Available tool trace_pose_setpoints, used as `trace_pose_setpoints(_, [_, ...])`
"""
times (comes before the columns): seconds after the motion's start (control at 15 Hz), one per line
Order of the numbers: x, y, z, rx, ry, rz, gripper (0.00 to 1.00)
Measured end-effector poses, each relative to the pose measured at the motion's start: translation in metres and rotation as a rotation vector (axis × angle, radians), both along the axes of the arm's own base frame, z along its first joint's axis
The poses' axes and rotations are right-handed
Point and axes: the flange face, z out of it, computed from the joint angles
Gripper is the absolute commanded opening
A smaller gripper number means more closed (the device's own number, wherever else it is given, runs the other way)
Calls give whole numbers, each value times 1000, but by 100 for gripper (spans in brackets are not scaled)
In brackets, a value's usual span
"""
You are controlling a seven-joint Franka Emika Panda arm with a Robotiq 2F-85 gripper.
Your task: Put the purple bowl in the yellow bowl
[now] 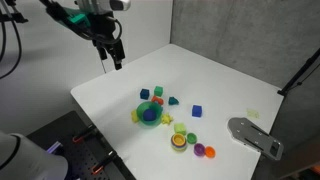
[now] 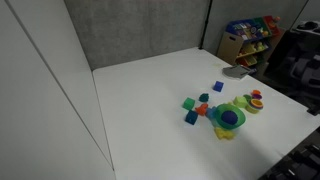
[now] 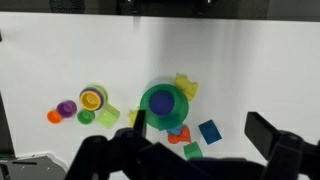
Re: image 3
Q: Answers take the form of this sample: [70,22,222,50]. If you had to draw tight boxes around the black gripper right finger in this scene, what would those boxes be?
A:
[244,111,285,162]

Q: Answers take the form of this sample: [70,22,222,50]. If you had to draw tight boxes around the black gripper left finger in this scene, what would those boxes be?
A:
[133,109,148,138]

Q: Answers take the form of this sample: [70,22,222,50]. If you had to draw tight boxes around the small purple cup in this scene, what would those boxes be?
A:
[55,100,78,119]

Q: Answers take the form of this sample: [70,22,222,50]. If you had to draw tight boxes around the large green bowl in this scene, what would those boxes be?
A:
[139,83,190,131]

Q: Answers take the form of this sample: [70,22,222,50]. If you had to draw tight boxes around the small yellow star toy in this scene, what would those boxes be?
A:
[127,106,141,128]

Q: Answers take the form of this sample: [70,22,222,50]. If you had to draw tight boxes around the dark blue bumpy ball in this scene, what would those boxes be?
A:
[148,90,176,116]

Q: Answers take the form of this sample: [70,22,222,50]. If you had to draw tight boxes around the lime green block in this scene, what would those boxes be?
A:
[95,103,121,130]

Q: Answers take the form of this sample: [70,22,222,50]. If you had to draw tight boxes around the light blue toy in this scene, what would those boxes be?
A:
[166,123,184,136]

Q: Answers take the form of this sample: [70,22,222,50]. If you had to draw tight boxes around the orange animal toy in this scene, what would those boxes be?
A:
[167,125,192,145]

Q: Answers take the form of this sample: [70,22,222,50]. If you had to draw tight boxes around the rainbow nested cups stack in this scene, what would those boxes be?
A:
[81,85,109,111]

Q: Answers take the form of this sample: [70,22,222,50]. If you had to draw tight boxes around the dark blue cube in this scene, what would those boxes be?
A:
[198,119,223,146]

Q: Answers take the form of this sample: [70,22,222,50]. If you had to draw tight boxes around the small green cup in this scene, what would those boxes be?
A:
[76,109,96,126]

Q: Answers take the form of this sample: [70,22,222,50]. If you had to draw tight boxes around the yellow cup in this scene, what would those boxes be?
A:
[79,90,103,112]

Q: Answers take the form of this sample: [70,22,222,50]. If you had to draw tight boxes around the yellow animal toy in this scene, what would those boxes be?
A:
[173,73,199,102]

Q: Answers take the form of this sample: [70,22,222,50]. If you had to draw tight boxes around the green cube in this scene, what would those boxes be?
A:
[183,141,204,160]

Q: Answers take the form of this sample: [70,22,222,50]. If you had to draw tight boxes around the small orange cup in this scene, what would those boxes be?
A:
[46,109,64,125]

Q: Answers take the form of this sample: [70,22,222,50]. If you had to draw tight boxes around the grey metal mounting plate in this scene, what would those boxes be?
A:
[0,152,69,180]

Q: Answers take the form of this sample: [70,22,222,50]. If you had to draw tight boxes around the black round grille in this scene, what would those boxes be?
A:
[49,0,86,14]

